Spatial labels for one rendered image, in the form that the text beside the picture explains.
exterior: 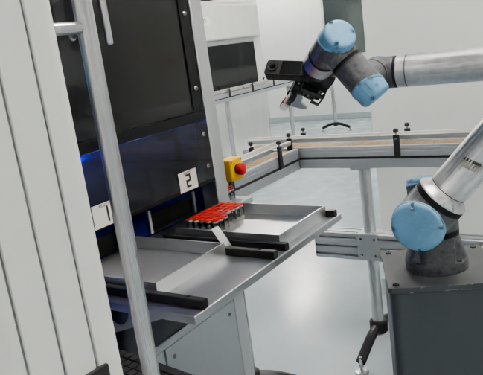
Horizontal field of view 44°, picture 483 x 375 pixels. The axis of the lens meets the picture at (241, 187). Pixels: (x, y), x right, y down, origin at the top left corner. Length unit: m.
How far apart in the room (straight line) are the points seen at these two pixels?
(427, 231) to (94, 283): 0.78
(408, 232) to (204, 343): 0.84
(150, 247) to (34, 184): 0.97
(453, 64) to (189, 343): 1.08
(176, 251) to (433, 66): 0.78
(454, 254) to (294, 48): 9.30
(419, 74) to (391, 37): 1.60
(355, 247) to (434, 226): 1.34
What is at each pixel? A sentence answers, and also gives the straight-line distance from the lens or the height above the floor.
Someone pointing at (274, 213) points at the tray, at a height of 0.89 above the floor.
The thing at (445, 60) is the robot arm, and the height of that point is 1.29.
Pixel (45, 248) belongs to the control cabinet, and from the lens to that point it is 0.75.
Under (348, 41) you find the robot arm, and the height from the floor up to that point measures 1.36.
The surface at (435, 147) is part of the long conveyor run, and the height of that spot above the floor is 0.92.
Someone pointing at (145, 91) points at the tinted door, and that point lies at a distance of 1.70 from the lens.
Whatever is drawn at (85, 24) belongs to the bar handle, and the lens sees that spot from 0.81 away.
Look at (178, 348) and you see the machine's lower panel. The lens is 1.84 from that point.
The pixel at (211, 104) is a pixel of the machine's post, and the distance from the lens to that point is 1.91.
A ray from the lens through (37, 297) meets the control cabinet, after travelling 0.76.
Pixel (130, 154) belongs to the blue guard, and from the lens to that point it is 1.63.
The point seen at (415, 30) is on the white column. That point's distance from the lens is 3.00.
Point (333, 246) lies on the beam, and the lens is 2.70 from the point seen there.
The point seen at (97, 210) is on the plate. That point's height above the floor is 1.04.
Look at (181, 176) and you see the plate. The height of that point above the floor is 1.04.
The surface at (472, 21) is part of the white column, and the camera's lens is 2.93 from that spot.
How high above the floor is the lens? 1.38
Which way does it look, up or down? 13 degrees down
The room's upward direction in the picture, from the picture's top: 8 degrees counter-clockwise
